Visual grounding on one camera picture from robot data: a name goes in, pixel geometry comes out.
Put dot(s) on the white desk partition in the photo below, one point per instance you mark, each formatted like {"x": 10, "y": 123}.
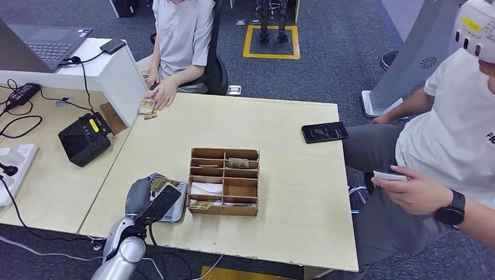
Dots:
{"x": 116, "y": 81}

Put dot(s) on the person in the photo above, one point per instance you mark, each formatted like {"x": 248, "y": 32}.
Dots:
{"x": 181, "y": 34}
{"x": 456, "y": 139}

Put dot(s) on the wooden compartment organizer box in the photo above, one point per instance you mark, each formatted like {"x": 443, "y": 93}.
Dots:
{"x": 239, "y": 189}

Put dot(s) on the grey desk grommet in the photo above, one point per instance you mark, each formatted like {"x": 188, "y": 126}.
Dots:
{"x": 62, "y": 102}

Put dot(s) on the yellow floor mat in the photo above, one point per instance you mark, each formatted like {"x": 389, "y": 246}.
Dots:
{"x": 232, "y": 275}

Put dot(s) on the dark grey laptop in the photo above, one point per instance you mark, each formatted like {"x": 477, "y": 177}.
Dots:
{"x": 46, "y": 42}

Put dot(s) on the white VR headset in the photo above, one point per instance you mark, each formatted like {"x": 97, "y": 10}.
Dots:
{"x": 475, "y": 27}

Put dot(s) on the yellow tree-print hotel card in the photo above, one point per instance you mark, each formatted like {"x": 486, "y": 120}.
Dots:
{"x": 166, "y": 181}
{"x": 151, "y": 116}
{"x": 238, "y": 163}
{"x": 209, "y": 166}
{"x": 200, "y": 205}

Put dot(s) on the black case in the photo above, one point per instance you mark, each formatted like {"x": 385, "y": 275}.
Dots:
{"x": 125, "y": 7}

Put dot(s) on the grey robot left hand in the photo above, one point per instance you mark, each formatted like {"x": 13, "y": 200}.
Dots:
{"x": 137, "y": 197}

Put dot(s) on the black bracket wrist camera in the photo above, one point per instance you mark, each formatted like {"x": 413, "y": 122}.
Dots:
{"x": 164, "y": 201}

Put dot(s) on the person's left forearm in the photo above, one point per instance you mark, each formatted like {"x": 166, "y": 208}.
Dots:
{"x": 477, "y": 224}
{"x": 189, "y": 75}

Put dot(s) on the grey card reader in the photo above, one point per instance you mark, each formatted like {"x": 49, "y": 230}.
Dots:
{"x": 180, "y": 210}

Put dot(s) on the black power adapter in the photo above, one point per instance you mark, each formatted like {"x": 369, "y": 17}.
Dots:
{"x": 22, "y": 94}

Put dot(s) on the person's right hand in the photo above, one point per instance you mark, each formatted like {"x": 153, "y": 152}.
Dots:
{"x": 383, "y": 119}
{"x": 152, "y": 78}

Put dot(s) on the black humanoid robot legs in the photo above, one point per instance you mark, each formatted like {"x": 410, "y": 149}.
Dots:
{"x": 264, "y": 36}

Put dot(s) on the black smartwatch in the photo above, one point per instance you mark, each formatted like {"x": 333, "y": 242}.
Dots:
{"x": 450, "y": 210}

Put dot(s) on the brown cardboard piece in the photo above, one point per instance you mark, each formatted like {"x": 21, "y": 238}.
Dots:
{"x": 114, "y": 118}

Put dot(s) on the white power strip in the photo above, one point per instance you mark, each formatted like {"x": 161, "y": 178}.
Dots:
{"x": 23, "y": 154}

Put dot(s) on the black control box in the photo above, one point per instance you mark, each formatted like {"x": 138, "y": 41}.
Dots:
{"x": 81, "y": 141}

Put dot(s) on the person's right forearm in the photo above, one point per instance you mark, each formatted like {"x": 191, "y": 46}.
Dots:
{"x": 410, "y": 105}
{"x": 154, "y": 58}

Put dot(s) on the black power plug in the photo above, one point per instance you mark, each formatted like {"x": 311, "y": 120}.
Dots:
{"x": 9, "y": 170}

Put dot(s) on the person's left hand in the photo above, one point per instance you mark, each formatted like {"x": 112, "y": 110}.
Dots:
{"x": 417, "y": 193}
{"x": 164, "y": 92}

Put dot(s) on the white handheld controller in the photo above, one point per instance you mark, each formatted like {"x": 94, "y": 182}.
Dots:
{"x": 390, "y": 176}

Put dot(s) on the white folded paper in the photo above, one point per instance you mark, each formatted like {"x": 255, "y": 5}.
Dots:
{"x": 207, "y": 188}

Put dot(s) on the black smartphone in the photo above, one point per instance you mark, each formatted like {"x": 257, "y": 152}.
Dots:
{"x": 325, "y": 132}

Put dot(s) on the metal floor socket plate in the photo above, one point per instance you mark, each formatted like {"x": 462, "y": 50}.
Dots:
{"x": 255, "y": 21}
{"x": 234, "y": 90}
{"x": 240, "y": 22}

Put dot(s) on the pale flat card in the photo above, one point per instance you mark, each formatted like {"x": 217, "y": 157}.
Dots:
{"x": 239, "y": 203}

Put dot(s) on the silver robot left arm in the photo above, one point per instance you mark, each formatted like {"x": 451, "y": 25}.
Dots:
{"x": 123, "y": 255}

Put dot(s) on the black office chair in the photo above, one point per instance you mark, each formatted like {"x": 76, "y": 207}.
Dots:
{"x": 220, "y": 77}

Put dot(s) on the yellow floor tape square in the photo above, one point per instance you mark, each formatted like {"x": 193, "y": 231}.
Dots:
{"x": 270, "y": 56}

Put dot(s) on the grey floor stand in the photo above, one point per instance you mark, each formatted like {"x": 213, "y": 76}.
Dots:
{"x": 410, "y": 58}

